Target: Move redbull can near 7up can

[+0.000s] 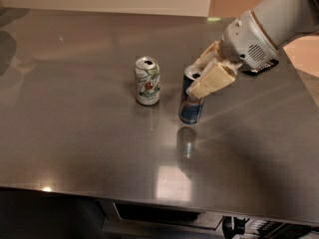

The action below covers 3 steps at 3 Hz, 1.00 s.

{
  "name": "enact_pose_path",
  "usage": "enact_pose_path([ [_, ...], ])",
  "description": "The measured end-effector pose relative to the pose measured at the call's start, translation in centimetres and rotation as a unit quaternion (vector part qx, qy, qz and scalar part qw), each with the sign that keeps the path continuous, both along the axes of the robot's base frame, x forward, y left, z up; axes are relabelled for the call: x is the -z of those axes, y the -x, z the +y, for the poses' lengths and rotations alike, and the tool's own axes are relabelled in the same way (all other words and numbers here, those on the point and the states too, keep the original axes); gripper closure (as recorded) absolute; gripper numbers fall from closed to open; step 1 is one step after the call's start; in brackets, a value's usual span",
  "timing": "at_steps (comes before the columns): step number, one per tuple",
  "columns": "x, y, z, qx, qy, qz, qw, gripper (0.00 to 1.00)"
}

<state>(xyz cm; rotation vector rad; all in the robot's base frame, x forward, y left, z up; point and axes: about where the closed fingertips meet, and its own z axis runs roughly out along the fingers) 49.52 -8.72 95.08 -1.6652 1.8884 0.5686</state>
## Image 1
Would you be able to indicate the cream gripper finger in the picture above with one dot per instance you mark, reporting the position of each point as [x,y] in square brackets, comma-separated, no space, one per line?
[210,56]
[214,77]

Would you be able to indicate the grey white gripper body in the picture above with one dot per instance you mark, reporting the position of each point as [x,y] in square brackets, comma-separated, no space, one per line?
[246,41]

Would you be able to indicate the blue silver redbull can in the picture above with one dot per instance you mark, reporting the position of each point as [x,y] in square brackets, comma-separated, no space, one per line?
[190,107]

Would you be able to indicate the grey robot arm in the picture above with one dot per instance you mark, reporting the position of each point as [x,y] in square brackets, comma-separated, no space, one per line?
[284,21]

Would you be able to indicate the white green 7up can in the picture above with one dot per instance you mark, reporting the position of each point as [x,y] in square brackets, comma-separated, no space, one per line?
[147,76]

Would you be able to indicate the metal drawer under table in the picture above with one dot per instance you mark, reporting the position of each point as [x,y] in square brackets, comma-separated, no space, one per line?
[148,219]

